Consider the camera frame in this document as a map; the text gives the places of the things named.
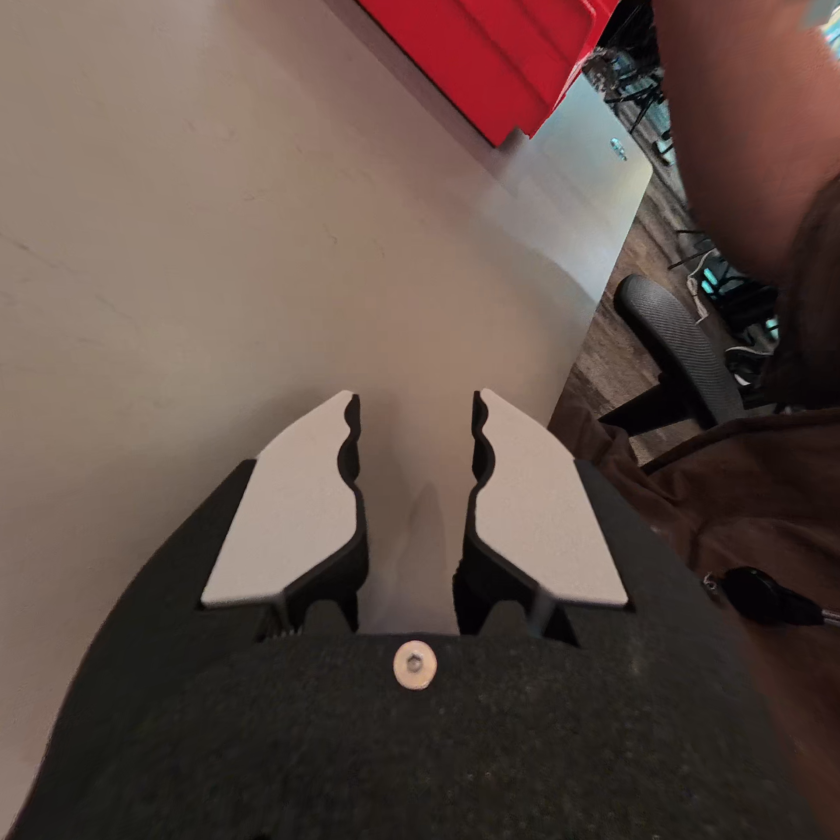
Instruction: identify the black chest strap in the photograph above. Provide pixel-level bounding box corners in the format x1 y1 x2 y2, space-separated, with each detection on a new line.
703 567 840 631

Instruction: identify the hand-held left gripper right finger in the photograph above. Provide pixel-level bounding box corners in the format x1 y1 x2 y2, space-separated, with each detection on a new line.
453 389 630 620

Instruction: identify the grey desk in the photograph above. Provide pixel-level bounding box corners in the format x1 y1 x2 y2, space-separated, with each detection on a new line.
0 0 653 788

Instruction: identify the person's brown clothing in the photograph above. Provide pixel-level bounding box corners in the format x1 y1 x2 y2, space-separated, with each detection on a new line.
549 171 840 840

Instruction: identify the person's right forearm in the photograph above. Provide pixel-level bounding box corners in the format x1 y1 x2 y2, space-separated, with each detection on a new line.
650 0 840 277

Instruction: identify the black office chair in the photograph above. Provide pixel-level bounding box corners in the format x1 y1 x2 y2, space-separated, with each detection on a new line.
598 275 749 437

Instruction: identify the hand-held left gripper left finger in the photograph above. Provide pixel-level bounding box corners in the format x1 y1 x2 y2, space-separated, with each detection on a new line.
200 392 368 620

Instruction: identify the white floor cable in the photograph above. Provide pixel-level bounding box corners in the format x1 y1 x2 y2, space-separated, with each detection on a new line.
686 256 723 322

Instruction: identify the red plastic bin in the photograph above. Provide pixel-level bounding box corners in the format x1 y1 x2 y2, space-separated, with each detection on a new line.
355 0 620 148

